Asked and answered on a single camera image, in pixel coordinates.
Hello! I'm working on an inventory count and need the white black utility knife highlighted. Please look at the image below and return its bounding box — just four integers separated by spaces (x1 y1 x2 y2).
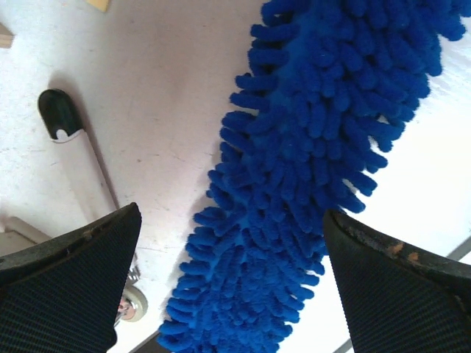
38 88 117 223

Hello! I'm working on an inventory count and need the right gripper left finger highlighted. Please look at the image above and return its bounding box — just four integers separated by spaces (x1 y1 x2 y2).
1 202 141 352

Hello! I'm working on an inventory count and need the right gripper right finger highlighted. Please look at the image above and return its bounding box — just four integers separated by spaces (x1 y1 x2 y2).
323 210 470 352

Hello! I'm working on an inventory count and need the light wooden bookshelf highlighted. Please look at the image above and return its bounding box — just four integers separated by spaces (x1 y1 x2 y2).
0 24 15 49

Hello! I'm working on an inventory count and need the yellow sticky note pad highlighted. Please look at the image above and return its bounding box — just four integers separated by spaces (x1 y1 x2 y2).
87 0 110 13

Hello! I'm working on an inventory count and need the blue microfiber duster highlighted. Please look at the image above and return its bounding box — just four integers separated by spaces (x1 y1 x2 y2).
157 1 470 352

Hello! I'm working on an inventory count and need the white black stapler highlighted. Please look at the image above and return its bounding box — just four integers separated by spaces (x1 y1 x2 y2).
1 217 149 325

